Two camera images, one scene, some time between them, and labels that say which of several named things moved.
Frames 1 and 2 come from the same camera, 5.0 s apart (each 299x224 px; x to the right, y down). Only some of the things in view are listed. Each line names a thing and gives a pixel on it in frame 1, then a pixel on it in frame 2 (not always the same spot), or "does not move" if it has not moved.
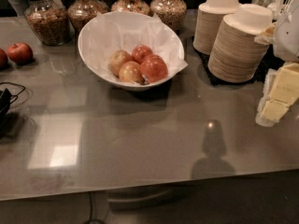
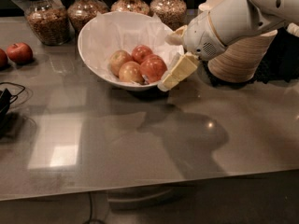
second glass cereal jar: [84, 7] does not move
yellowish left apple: [117, 59] does not move
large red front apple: [154, 68] does not move
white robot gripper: [289, 38] → [201, 38]
